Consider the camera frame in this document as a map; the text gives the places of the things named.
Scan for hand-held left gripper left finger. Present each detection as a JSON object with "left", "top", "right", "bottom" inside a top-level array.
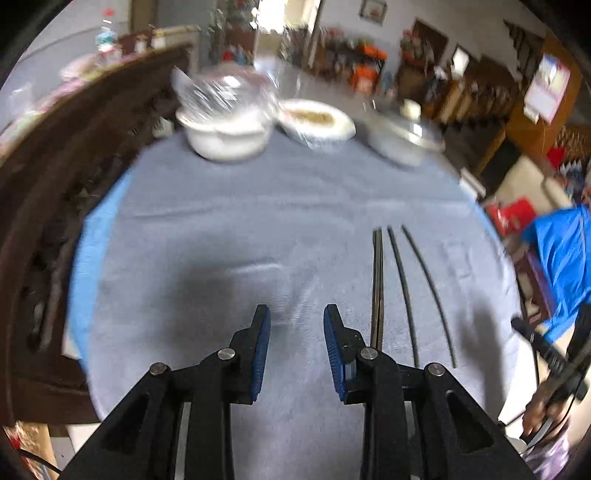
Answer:
[{"left": 60, "top": 304, "right": 272, "bottom": 480}]

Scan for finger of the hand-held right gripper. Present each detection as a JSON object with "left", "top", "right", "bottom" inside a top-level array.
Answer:
[{"left": 510, "top": 317, "right": 568, "bottom": 370}]

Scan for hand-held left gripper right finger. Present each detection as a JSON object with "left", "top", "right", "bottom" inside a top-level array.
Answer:
[{"left": 322, "top": 303, "right": 539, "bottom": 480}]

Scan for person's right forearm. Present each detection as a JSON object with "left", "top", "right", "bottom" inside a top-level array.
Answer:
[{"left": 526, "top": 429, "right": 574, "bottom": 480}]

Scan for person's right hand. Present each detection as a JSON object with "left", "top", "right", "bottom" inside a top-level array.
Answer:
[{"left": 522, "top": 379, "right": 572, "bottom": 438}]

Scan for person's blue shirt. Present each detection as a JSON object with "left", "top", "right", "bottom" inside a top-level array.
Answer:
[{"left": 521, "top": 207, "right": 591, "bottom": 343}]

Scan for red bag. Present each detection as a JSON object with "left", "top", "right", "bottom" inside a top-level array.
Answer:
[{"left": 486, "top": 198, "right": 537, "bottom": 237}]

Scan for grey tablecloth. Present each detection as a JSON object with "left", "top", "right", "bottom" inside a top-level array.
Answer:
[{"left": 85, "top": 124, "right": 527, "bottom": 480}]

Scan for blue table cover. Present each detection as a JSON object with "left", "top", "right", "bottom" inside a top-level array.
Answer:
[{"left": 68, "top": 174, "right": 136, "bottom": 371}]

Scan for patterned bowl with food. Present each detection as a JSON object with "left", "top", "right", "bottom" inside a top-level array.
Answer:
[{"left": 278, "top": 98, "right": 356, "bottom": 150}]

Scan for clear plastic bag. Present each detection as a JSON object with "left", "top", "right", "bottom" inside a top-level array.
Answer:
[{"left": 171, "top": 66, "right": 280, "bottom": 126}]

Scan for dark wooden sideboard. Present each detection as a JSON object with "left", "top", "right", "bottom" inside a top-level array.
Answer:
[{"left": 0, "top": 39, "right": 198, "bottom": 424}]

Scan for orange box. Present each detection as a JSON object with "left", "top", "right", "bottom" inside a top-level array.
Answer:
[{"left": 350, "top": 64, "right": 378, "bottom": 92}]

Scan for red-capped plastic bottle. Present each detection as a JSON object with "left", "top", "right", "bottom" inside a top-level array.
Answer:
[{"left": 96, "top": 8, "right": 117, "bottom": 55}]

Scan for wall calendar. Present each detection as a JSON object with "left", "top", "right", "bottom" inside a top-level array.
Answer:
[{"left": 523, "top": 52, "right": 572, "bottom": 124}]

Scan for framed wall picture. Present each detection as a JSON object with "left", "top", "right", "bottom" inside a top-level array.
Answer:
[{"left": 359, "top": 0, "right": 388, "bottom": 25}]

